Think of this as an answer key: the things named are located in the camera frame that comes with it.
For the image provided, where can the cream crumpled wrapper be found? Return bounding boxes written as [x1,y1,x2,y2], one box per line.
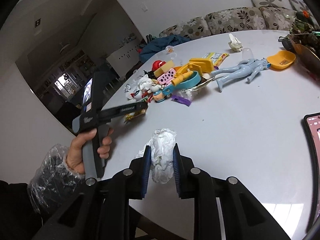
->
[228,33,243,52]

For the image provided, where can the floral cushion right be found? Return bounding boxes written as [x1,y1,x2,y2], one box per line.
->
[289,0,311,13]

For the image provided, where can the dark basket of plants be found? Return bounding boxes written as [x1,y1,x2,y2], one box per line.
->
[278,10,319,80]

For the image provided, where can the pink perforated toy block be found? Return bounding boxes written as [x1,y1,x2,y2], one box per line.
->
[157,68,176,86]

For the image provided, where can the floral cushion left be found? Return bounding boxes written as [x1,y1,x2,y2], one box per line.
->
[251,0,285,8]

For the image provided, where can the orange plastic dish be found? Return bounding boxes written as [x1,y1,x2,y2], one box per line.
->
[267,50,296,70]

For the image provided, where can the purple plastic piece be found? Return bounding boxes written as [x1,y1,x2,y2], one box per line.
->
[171,94,191,107]

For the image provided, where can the floral fabric sofa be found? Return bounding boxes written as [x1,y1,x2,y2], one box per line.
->
[159,7,296,40]

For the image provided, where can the teal plastic band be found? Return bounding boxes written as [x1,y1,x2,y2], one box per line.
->
[162,71,201,96]

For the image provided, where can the grey blue doll figure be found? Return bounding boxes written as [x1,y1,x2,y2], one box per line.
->
[210,58,271,92]

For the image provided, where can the yellow plastic toy piece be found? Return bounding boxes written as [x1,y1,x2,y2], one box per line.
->
[175,58,214,82]

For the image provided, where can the black tablet pink screen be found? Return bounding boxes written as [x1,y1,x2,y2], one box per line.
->
[301,113,319,232]

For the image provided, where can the floral cushion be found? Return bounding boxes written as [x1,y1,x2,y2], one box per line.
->
[289,0,311,13]
[251,0,285,8]

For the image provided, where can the white tissue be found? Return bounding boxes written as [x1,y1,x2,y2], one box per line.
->
[135,128,177,184]

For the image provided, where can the white cabinet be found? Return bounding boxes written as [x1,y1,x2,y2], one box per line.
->
[106,39,139,77]

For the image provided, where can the plastic covered left forearm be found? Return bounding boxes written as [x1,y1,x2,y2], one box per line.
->
[27,144,85,216]

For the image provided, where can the clear plastic cup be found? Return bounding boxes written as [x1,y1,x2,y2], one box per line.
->
[242,47,254,60]

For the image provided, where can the blue cloth on sofa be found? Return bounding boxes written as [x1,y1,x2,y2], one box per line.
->
[139,35,191,63]

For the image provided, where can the yellow snack packet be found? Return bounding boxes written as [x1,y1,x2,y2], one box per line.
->
[202,52,229,67]

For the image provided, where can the left bare hand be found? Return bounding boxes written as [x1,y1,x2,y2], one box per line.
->
[66,128,114,174]

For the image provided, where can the red round toy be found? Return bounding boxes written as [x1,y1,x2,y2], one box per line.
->
[151,60,166,72]

